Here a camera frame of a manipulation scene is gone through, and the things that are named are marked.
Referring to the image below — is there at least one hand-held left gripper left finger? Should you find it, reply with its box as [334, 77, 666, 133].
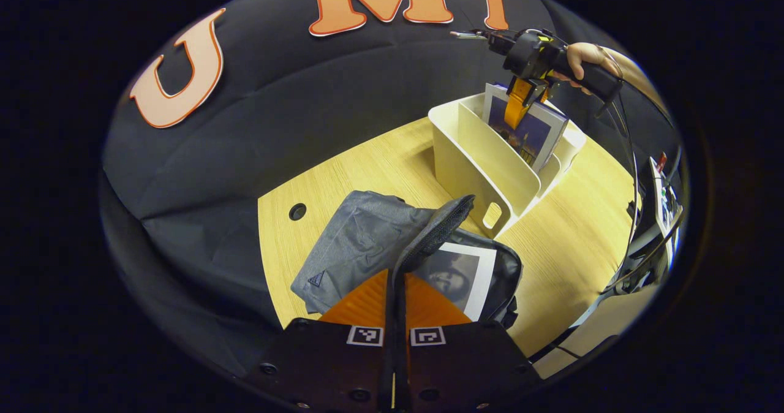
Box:
[245, 269, 396, 411]

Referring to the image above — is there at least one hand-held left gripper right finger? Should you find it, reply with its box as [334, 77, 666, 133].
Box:
[395, 272, 543, 411]

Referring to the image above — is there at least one blue cover book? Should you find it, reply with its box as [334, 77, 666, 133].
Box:
[482, 82, 569, 173]

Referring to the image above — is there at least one white bookshelf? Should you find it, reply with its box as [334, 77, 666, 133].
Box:
[428, 91, 587, 239]

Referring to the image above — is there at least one portrait cover book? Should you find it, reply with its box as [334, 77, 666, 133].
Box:
[413, 243, 497, 322]

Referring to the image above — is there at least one grey schoolbag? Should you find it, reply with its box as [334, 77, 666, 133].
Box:
[291, 191, 523, 330]

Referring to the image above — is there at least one cluttered white side desk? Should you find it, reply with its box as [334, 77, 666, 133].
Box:
[648, 150, 685, 236]

